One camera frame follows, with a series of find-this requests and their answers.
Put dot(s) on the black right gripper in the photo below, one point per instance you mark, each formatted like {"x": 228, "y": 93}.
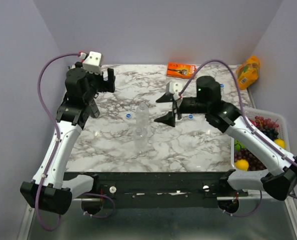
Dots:
{"x": 169, "y": 118}

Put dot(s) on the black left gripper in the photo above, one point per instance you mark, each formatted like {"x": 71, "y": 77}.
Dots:
{"x": 107, "y": 86}

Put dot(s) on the clear plastic bottle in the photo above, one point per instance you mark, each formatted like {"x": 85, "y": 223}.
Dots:
{"x": 142, "y": 116}
{"x": 222, "y": 93}
{"x": 140, "y": 139}

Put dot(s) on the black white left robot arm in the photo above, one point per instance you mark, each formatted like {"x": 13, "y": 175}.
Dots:
{"x": 48, "y": 191}

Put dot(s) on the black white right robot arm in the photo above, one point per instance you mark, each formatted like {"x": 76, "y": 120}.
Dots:
{"x": 280, "y": 176}

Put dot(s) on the black drink can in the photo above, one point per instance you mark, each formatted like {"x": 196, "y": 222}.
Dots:
{"x": 95, "y": 113}

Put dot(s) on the orange razor box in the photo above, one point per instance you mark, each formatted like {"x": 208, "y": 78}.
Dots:
{"x": 178, "y": 70}

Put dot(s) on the green toy fruit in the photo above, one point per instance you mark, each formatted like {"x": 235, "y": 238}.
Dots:
{"x": 238, "y": 146}

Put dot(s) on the orange snack bag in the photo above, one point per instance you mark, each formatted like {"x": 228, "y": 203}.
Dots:
{"x": 248, "y": 72}

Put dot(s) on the yellow lemon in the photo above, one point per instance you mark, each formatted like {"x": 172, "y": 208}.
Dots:
{"x": 242, "y": 164}
{"x": 280, "y": 143}

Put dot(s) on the purple grape bunch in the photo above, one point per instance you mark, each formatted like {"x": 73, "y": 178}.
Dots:
{"x": 254, "y": 163}

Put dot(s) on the white plastic basket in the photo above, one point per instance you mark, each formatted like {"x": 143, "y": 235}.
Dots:
{"x": 272, "y": 160}

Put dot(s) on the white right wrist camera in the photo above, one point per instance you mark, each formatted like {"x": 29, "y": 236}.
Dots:
{"x": 173, "y": 90}

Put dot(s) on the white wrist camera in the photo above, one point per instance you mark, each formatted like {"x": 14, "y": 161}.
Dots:
{"x": 173, "y": 90}
{"x": 93, "y": 63}

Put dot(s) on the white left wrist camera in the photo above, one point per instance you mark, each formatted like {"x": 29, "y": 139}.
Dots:
{"x": 93, "y": 63}

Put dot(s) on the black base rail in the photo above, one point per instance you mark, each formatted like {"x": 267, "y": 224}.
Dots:
{"x": 151, "y": 190}

